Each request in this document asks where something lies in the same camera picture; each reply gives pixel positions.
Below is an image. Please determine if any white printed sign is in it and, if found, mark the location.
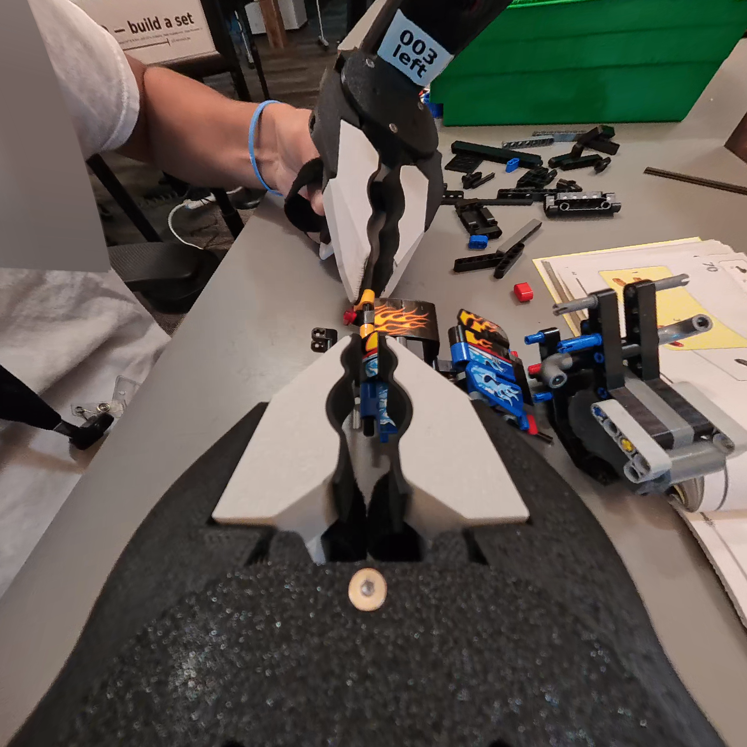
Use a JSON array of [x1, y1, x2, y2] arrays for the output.
[[76, 0, 220, 66]]

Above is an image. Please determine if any pile of black lego pieces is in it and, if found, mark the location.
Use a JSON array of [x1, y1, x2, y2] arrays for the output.
[[440, 124, 622, 205]]

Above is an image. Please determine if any black holed lego beam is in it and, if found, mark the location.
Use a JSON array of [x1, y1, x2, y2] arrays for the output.
[[453, 251, 507, 274]]

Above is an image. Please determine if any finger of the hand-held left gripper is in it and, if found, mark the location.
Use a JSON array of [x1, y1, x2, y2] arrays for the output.
[[376, 153, 444, 295], [320, 118, 390, 303]]

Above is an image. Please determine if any person's left forearm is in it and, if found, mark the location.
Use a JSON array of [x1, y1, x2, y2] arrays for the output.
[[119, 55, 281, 193]]

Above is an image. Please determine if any green plastic bin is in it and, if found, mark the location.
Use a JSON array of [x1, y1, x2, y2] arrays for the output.
[[429, 0, 747, 127]]

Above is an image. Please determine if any lego instruction booklet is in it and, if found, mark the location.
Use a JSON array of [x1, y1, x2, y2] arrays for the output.
[[532, 236, 747, 629]]

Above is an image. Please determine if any person's left hand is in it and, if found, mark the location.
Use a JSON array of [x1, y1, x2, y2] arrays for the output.
[[263, 107, 326, 215]]

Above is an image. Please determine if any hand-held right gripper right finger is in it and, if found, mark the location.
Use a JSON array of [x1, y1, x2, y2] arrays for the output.
[[378, 335, 531, 551]]

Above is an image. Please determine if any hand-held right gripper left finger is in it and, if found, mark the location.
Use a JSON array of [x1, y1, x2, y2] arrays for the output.
[[212, 334, 365, 564]]

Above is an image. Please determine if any black lanyard with badge clip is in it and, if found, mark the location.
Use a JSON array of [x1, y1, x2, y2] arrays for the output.
[[0, 365, 141, 451]]

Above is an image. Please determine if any white cable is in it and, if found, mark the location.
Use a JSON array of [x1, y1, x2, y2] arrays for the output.
[[167, 187, 235, 252]]

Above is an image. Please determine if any black office chair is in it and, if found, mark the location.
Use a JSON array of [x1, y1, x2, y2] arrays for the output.
[[108, 239, 224, 314]]

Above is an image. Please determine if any blue flame lego car body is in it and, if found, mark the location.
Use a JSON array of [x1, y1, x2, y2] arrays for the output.
[[343, 288, 552, 444]]

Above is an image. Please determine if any blue rubber wristband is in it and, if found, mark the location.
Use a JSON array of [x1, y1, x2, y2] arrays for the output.
[[248, 99, 285, 197]]

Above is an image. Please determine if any black sign stand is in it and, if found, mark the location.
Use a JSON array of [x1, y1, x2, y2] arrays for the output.
[[201, 0, 272, 101]]

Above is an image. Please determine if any black lego frame piece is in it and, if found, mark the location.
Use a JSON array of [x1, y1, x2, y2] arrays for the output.
[[543, 191, 623, 220], [455, 201, 503, 240]]

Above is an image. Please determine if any black grey lego chassis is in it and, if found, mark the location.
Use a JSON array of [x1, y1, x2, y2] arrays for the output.
[[523, 274, 737, 498]]

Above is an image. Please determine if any person's white shirt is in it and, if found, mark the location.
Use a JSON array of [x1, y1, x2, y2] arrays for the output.
[[0, 0, 171, 596]]

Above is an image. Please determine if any wooden post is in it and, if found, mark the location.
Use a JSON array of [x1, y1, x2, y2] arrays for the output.
[[260, 0, 288, 51]]

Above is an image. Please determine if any dark grey long lego beam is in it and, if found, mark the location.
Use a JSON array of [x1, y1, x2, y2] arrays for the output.
[[493, 219, 544, 280]]

